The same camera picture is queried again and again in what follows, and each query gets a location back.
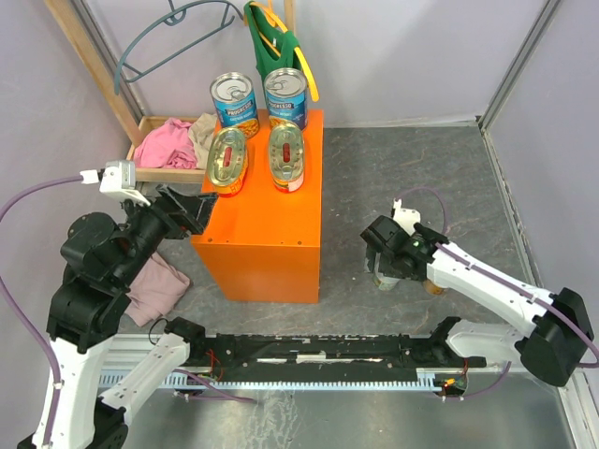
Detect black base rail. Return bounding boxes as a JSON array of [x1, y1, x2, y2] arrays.
[[163, 317, 487, 384]]

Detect aluminium corner profile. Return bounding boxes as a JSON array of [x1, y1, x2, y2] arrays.
[[477, 0, 562, 134]]

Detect orange box counter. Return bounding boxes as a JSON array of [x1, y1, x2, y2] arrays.
[[191, 109, 324, 304]]

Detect pink cloth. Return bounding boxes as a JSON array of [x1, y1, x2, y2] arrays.
[[133, 118, 197, 169]]

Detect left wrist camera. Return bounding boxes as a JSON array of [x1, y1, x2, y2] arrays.
[[80, 160, 151, 206]]

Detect small can white lid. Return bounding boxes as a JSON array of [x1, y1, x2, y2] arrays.
[[422, 280, 446, 296]]

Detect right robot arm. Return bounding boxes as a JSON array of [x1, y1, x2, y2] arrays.
[[360, 216, 598, 387]]

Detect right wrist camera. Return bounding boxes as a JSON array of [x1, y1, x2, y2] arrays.
[[391, 198, 421, 236]]

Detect blue soup can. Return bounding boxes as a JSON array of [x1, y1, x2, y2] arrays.
[[210, 72, 259, 138]]

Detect yellow plastic hanger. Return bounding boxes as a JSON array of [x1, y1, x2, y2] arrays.
[[250, 1, 320, 103]]

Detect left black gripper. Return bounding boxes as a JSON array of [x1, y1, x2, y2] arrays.
[[115, 180, 221, 285]]

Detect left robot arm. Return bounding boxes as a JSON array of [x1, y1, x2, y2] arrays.
[[18, 186, 218, 448]]

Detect wooden post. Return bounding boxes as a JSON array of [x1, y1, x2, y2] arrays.
[[44, 0, 143, 145]]

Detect light blue cable duct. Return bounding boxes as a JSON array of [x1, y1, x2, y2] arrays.
[[100, 366, 444, 390]]

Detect oval red sardine tin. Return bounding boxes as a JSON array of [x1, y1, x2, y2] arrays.
[[206, 127, 248, 196]]

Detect teal plastic hanger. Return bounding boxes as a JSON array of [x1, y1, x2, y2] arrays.
[[96, 1, 248, 94]]

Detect green tank top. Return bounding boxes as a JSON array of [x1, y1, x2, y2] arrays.
[[243, 2, 301, 82]]

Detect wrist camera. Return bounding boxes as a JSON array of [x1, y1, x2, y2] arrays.
[[391, 198, 421, 236], [80, 160, 151, 206]]

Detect mauve cloth on floor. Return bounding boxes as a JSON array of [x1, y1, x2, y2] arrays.
[[125, 252, 191, 327]]

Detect can with white lid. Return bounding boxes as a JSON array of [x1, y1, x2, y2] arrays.
[[373, 273, 399, 291]]

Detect beige cloth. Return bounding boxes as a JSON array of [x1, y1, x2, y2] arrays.
[[188, 113, 217, 169]]

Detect wooden tray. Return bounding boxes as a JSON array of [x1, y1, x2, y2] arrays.
[[136, 116, 205, 184]]

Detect wooden upright behind shirt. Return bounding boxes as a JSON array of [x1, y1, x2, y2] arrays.
[[284, 0, 297, 33]]

